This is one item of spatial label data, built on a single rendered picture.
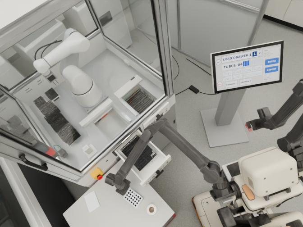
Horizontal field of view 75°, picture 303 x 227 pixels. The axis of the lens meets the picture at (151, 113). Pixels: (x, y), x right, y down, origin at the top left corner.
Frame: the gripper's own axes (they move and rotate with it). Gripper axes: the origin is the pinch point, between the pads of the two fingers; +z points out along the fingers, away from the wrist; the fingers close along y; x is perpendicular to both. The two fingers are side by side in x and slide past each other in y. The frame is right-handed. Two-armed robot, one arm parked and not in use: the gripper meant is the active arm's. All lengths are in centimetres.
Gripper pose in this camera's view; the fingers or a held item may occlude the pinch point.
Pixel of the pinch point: (126, 188)
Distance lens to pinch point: 152.9
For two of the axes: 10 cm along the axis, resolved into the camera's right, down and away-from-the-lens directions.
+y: -4.8, 8.0, -3.7
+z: 1.3, 4.8, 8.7
